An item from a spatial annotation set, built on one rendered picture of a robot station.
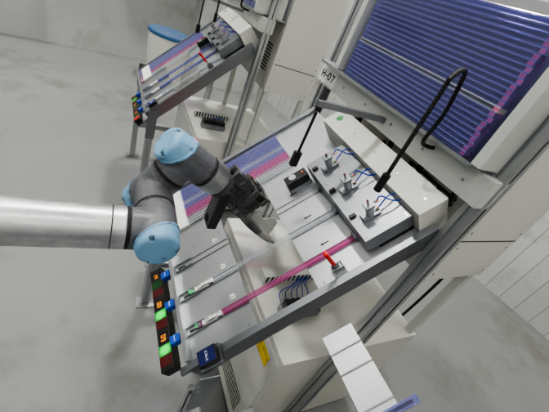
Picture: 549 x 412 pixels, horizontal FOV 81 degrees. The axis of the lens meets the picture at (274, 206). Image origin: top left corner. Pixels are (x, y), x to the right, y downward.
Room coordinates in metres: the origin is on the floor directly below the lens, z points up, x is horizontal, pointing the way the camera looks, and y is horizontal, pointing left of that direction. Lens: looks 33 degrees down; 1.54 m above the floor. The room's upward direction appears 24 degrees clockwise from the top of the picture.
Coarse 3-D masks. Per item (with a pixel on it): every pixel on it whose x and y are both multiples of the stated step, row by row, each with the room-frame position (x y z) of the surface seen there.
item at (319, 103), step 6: (318, 102) 0.82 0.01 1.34; (324, 102) 0.82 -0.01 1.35; (330, 102) 0.85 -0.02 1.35; (324, 108) 0.83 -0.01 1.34; (330, 108) 0.84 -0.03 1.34; (336, 108) 0.85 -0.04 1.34; (342, 108) 0.86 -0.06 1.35; (348, 108) 0.87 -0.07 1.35; (354, 114) 0.89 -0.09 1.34; (360, 114) 0.90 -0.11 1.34; (366, 114) 0.91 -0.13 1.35; (372, 114) 0.92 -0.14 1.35; (378, 120) 0.94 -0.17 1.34; (384, 120) 0.95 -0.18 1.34
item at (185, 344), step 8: (168, 264) 0.69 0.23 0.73; (176, 280) 0.65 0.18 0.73; (176, 288) 0.62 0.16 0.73; (176, 296) 0.59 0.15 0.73; (176, 304) 0.57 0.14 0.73; (176, 312) 0.55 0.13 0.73; (184, 312) 0.56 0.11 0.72; (184, 320) 0.54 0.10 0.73; (184, 328) 0.51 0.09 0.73; (184, 336) 0.49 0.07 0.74; (184, 344) 0.47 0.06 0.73; (184, 352) 0.45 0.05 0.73
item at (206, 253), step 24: (192, 240) 0.79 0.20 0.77; (216, 240) 0.77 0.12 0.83; (192, 264) 0.70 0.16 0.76; (216, 264) 0.70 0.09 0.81; (192, 288) 0.62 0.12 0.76; (216, 288) 0.62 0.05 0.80; (240, 288) 0.62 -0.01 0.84; (192, 312) 0.56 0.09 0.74; (240, 312) 0.56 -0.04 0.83; (192, 336) 0.50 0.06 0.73; (216, 336) 0.50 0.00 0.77
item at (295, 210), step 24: (288, 144) 1.13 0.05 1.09; (312, 144) 1.10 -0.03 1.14; (288, 192) 0.91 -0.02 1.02; (312, 192) 0.90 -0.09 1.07; (288, 216) 0.83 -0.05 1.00; (312, 216) 0.81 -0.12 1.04; (336, 216) 0.80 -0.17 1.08; (312, 240) 0.74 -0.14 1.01; (336, 240) 0.73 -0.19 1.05; (360, 264) 0.66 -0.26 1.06
